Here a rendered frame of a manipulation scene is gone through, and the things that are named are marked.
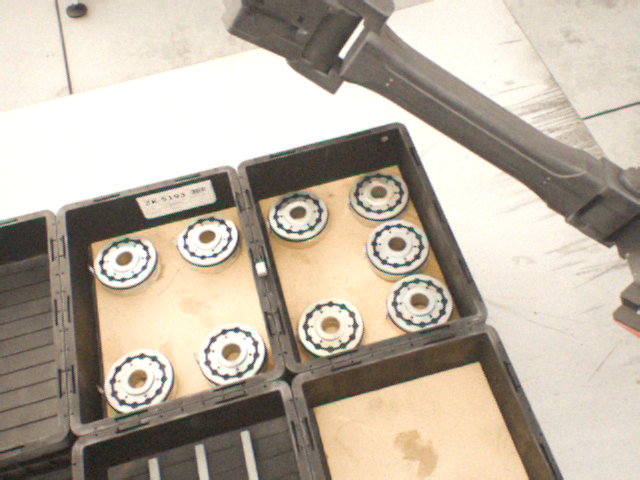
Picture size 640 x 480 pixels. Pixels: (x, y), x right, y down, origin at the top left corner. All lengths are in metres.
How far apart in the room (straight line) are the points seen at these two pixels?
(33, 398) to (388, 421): 0.54
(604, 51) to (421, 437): 1.96
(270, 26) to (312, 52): 0.05
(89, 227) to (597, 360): 0.88
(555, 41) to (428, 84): 2.06
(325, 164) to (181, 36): 1.72
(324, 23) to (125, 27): 2.31
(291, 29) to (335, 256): 0.55
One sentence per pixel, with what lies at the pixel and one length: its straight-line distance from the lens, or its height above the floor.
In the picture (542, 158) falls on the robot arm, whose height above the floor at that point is 1.24.
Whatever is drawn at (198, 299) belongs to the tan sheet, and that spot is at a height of 0.83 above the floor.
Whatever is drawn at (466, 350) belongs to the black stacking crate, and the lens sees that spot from 1.10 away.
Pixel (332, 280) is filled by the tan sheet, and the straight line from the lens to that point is 1.21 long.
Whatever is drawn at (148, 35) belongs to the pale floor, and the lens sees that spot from 2.98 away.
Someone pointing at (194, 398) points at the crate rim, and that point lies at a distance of 1.05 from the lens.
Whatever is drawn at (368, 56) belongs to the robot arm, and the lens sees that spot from 0.77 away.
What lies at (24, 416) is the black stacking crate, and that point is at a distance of 1.24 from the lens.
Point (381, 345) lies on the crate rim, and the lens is 1.04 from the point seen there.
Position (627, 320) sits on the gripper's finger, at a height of 1.02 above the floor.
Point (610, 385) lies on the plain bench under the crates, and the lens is 1.32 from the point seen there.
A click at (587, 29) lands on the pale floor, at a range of 2.89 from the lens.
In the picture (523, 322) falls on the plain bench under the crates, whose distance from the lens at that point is 1.33.
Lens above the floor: 1.88
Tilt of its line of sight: 57 degrees down
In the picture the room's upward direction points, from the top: 8 degrees counter-clockwise
